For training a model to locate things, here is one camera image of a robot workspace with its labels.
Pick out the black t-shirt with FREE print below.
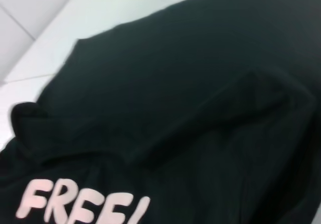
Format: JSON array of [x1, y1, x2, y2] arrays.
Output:
[[0, 0, 321, 224]]

